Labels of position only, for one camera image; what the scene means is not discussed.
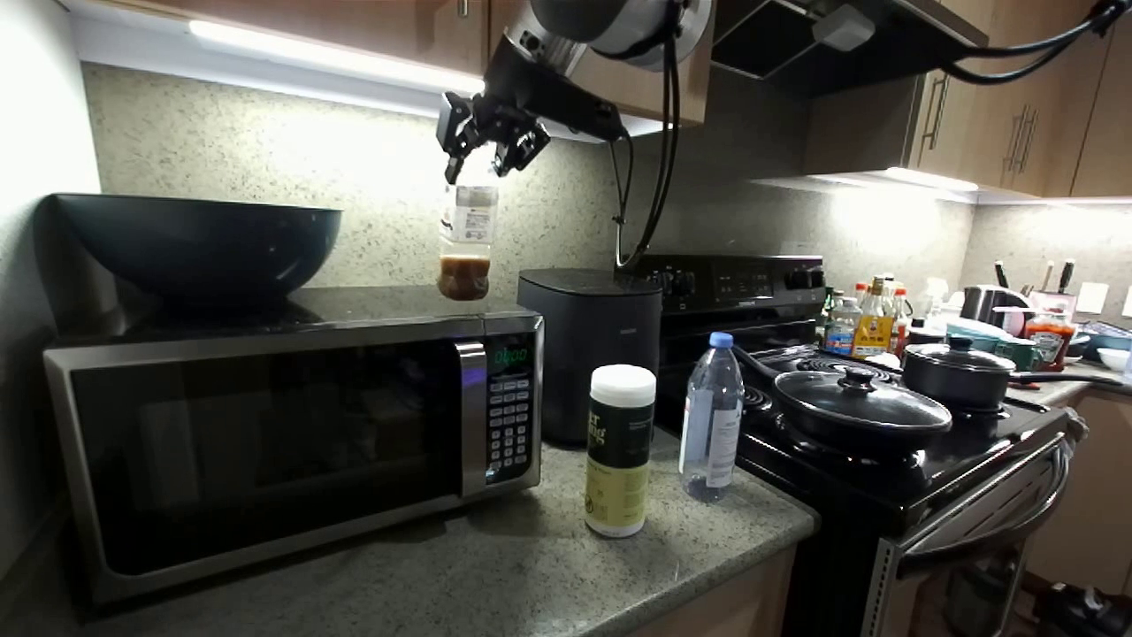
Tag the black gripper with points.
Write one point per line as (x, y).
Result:
(548, 92)

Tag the clear bottle with brown liquid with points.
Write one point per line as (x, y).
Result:
(468, 277)

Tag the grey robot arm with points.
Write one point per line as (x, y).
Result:
(624, 22)

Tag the clear water bottle blue cap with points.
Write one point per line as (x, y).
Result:
(711, 425)

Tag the blue-labelled bottle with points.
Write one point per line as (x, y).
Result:
(838, 334)

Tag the black and steel microwave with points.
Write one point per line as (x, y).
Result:
(234, 462)

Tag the yellow oil bottle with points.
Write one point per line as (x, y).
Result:
(875, 324)

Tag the red-capped bottle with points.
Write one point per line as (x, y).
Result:
(904, 314)

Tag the under-cabinet light strip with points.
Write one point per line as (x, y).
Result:
(330, 59)

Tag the black cylindrical Cosori appliance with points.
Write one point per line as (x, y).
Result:
(588, 356)

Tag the large black bowl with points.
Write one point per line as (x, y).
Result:
(188, 250)

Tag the dark range hood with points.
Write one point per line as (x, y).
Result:
(824, 40)

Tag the white-lidded green canister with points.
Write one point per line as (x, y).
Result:
(620, 472)

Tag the glass pan lid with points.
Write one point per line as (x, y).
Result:
(862, 401)

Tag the black frying pan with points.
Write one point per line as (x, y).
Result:
(867, 440)

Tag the black electric stove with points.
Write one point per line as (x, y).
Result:
(824, 499)

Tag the wooden lower cabinet door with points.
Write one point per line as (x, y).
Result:
(718, 602)

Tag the black cooking pot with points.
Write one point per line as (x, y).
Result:
(956, 392)

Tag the teal container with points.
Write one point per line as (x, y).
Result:
(986, 341)

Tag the red jar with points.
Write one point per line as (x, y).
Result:
(1049, 341)

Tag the small white bowl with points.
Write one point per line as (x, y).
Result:
(1115, 359)

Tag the white wall outlet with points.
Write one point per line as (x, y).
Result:
(1094, 295)

